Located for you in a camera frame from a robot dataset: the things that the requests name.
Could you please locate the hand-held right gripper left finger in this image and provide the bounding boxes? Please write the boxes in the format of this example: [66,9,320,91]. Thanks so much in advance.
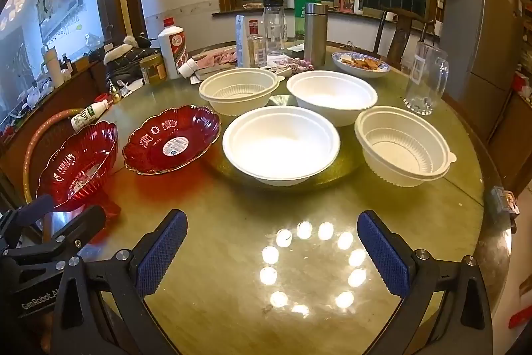
[50,209,189,355]

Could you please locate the pink hoop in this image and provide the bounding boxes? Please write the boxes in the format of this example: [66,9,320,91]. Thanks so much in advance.
[23,108,90,206]

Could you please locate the white liquor bottle red label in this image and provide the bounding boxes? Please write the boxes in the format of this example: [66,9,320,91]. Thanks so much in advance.
[157,18,190,80]

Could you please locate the green plastic bottle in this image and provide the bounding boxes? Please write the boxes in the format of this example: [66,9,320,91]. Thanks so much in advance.
[293,0,323,42]

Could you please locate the fried snack pieces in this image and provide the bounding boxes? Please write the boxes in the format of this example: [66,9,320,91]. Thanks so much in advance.
[338,55,385,71]

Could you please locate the red scalloped plate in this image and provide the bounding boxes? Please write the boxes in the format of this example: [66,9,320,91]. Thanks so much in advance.
[123,104,222,175]

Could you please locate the clear bottle with black lid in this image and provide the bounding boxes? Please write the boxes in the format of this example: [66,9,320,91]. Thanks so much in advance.
[263,0,287,56]

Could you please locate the white thermos cup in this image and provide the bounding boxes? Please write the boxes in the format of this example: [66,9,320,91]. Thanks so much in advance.
[40,46,65,88]

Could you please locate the steel thermos flask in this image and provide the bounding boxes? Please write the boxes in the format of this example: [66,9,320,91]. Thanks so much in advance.
[304,3,329,67]

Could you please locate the white carton box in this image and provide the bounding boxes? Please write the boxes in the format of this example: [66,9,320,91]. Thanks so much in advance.
[235,15,254,68]

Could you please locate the small white pill bottle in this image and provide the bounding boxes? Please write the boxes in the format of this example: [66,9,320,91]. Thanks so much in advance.
[178,59,199,78]

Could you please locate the red footed fruit plate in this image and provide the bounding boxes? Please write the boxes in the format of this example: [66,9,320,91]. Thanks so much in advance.
[37,121,122,223]

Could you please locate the green glitter turntable mat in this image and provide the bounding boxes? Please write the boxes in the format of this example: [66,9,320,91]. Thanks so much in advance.
[203,149,363,186]

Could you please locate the amber jar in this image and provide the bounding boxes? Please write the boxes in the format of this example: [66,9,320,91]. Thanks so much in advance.
[139,55,168,85]

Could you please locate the small white drink bottle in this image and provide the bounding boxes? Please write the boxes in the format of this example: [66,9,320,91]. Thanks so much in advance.
[70,99,114,132]

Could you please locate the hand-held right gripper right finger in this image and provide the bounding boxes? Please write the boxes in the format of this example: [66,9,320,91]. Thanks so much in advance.
[356,209,495,355]

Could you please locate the pink flower ornaments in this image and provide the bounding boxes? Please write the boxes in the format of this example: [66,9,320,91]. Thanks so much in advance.
[287,58,314,73]

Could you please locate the white smooth foam bowl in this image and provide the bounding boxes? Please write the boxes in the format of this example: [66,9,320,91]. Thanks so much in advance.
[222,106,342,186]
[286,70,378,127]

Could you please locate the pink meat package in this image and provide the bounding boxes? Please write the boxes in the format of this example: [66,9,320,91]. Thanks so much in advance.
[195,49,238,69]

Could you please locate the playing card box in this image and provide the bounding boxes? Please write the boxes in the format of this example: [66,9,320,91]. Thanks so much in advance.
[489,186,520,216]

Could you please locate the grey refrigerator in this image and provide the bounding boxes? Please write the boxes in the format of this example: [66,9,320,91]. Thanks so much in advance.
[438,0,526,143]

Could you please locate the blue patterned ceramic plate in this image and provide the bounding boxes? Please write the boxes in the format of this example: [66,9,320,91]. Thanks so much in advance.
[331,51,391,79]

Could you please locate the black bag with white fur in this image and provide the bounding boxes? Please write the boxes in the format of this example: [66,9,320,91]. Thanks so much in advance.
[104,35,163,79]

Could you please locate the small glass jar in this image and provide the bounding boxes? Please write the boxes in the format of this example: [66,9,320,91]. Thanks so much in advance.
[247,34,267,68]

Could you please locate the dark wooden chair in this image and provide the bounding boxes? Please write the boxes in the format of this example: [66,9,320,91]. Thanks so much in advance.
[373,7,435,69]

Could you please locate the cream ribbed plastic bowl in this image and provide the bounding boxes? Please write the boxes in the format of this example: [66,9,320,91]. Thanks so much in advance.
[354,106,457,188]
[198,67,285,117]

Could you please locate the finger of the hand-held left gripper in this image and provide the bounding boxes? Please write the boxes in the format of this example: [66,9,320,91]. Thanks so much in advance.
[0,195,55,245]
[6,205,107,263]

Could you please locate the clear glass pitcher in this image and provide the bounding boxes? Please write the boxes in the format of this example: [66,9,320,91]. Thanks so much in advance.
[402,40,450,116]

